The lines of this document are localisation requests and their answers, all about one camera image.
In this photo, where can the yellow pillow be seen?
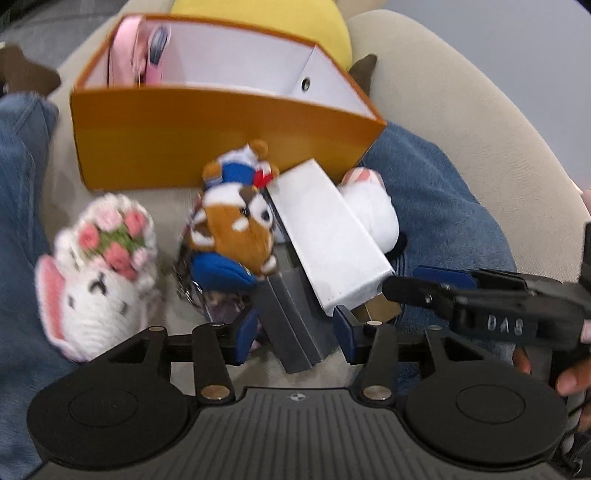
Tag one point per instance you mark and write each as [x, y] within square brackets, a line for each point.
[323, 27]

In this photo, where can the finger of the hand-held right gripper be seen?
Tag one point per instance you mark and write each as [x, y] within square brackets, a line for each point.
[425, 295]
[443, 274]

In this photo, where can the person's right hand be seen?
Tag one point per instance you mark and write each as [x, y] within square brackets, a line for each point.
[575, 382]

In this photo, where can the pink card holder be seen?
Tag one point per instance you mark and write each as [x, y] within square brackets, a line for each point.
[156, 60]

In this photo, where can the dark grey box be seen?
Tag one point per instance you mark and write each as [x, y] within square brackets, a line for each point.
[295, 318]

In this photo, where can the brown sock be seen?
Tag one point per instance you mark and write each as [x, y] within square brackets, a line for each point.
[23, 69]
[362, 71]

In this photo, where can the orange cardboard box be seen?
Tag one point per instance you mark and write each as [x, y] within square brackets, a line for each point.
[184, 138]

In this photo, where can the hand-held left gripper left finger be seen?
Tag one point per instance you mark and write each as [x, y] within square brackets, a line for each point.
[244, 339]

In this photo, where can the pink plush pouch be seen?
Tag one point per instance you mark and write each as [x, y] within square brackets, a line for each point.
[123, 50]

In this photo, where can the white crochet bunny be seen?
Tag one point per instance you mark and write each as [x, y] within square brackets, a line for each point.
[101, 295]

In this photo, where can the white plush paw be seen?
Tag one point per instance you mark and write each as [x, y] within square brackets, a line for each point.
[374, 207]

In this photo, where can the person's left leg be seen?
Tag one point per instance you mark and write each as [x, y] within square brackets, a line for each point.
[21, 194]

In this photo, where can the white box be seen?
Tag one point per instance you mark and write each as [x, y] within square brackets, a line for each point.
[323, 230]

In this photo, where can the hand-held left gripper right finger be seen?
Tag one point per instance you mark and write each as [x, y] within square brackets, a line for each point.
[347, 339]

